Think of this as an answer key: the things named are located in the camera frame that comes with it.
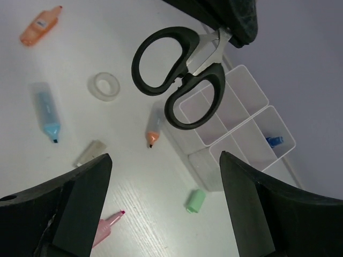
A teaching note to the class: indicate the clear tape roll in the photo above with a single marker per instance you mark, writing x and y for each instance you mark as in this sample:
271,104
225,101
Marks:
104,87

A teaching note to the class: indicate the white left organizer box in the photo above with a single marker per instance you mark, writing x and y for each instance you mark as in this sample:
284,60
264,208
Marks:
243,98

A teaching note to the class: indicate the pink highlighter pen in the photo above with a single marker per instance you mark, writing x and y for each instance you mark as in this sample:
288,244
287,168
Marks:
104,227

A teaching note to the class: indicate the grey eraser block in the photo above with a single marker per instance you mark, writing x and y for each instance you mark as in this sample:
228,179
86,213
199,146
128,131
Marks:
93,150

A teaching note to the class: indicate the orange tip clear highlighter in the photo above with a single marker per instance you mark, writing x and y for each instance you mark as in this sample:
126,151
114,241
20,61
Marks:
155,122

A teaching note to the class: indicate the white organizer box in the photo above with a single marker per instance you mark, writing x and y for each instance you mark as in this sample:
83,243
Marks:
243,98
248,143

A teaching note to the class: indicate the blue highlighter pen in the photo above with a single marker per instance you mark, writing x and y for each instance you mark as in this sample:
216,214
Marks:
45,110

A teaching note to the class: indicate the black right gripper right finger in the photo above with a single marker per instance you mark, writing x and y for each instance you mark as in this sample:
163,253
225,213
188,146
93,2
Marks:
272,218

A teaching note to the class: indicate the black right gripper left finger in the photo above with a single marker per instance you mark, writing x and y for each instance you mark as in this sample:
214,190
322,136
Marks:
58,217

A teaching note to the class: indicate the orange highlighter pen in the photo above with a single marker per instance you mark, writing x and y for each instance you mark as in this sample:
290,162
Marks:
40,26

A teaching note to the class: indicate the white right organizer box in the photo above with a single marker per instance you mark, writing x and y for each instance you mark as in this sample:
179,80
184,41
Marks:
248,143

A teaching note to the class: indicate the blue capped glue bottle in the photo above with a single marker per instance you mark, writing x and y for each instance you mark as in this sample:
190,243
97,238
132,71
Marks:
275,141

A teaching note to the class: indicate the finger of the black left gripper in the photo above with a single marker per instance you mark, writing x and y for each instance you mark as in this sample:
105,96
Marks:
238,16

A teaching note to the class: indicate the green highlighter cap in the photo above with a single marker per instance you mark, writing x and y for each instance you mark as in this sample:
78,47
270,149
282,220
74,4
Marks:
195,201

